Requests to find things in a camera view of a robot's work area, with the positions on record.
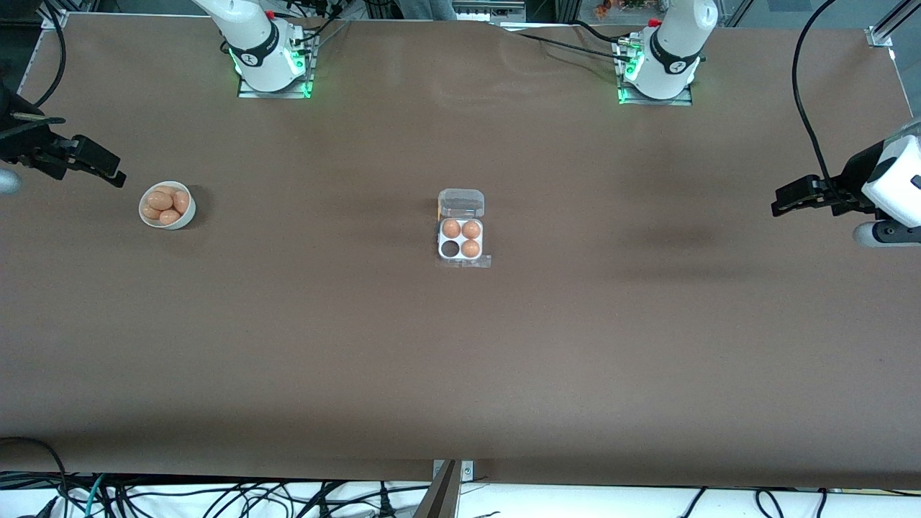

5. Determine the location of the clear plastic egg carton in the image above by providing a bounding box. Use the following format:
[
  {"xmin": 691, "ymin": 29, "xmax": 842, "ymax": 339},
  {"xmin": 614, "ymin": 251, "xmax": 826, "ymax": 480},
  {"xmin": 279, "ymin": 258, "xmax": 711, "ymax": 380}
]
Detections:
[{"xmin": 435, "ymin": 188, "xmax": 493, "ymax": 270}]

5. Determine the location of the white round bowl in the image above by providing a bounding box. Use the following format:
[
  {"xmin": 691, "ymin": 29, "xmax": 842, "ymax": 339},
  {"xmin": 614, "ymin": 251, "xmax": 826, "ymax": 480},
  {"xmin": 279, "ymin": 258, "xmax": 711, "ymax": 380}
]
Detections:
[{"xmin": 138, "ymin": 181, "xmax": 196, "ymax": 230}]

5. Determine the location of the white power strip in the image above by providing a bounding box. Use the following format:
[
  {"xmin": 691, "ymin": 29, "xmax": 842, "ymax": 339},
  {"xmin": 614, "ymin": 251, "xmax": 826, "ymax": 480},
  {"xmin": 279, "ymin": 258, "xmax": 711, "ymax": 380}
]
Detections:
[{"xmin": 452, "ymin": 0, "xmax": 527, "ymax": 22}]

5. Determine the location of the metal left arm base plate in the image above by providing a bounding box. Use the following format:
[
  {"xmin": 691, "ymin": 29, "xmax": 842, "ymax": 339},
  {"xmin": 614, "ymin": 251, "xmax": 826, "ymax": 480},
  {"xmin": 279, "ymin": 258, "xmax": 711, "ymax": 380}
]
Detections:
[{"xmin": 616, "ymin": 37, "xmax": 694, "ymax": 107}]

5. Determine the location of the aluminium frame profile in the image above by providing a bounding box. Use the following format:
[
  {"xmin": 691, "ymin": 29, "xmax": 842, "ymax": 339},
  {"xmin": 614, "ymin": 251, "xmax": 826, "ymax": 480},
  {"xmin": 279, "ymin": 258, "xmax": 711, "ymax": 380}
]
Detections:
[{"xmin": 866, "ymin": 0, "xmax": 921, "ymax": 48}]

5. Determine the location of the black power cable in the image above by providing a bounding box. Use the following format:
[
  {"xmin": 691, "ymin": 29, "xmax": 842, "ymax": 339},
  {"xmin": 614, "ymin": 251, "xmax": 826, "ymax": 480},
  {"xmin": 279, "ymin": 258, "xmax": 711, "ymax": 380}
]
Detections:
[
  {"xmin": 572, "ymin": 20, "xmax": 627, "ymax": 47},
  {"xmin": 504, "ymin": 30, "xmax": 634, "ymax": 64}
]

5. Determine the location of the black looping cable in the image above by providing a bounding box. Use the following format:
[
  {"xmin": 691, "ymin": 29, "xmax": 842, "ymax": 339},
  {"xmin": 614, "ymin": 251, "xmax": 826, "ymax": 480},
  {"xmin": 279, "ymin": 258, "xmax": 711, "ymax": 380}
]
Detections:
[{"xmin": 0, "ymin": 436, "xmax": 70, "ymax": 504}]

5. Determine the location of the teal cable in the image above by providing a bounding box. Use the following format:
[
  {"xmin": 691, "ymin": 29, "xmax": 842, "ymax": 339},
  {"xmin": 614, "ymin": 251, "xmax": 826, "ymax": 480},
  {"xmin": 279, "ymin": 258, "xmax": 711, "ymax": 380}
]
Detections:
[{"xmin": 83, "ymin": 473, "xmax": 107, "ymax": 517}]

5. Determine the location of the small metal table bracket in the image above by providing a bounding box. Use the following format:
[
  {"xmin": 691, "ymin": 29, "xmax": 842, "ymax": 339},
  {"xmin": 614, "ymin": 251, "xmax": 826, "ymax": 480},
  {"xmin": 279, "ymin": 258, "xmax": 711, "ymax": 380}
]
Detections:
[{"xmin": 432, "ymin": 459, "xmax": 475, "ymax": 484}]

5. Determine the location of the dark table post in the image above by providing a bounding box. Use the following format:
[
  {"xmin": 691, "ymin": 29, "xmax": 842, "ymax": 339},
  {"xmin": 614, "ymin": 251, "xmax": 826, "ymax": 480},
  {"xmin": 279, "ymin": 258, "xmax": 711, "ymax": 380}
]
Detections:
[{"xmin": 412, "ymin": 460, "xmax": 461, "ymax": 518}]

